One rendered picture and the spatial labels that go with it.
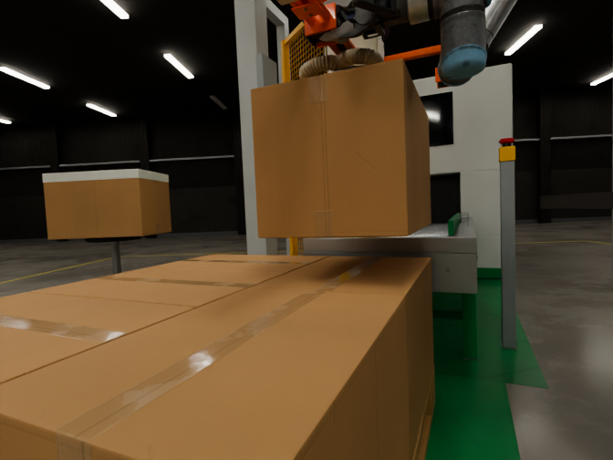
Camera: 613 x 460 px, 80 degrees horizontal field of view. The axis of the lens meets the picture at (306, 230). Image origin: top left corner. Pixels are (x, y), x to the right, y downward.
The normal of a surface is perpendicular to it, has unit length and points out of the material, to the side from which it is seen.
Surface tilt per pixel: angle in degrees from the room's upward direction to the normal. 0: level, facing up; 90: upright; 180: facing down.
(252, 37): 90
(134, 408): 0
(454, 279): 90
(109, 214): 90
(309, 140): 90
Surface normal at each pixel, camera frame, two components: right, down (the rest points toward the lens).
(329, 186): -0.40, 0.07
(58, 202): -0.07, 0.06
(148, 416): -0.04, -1.00
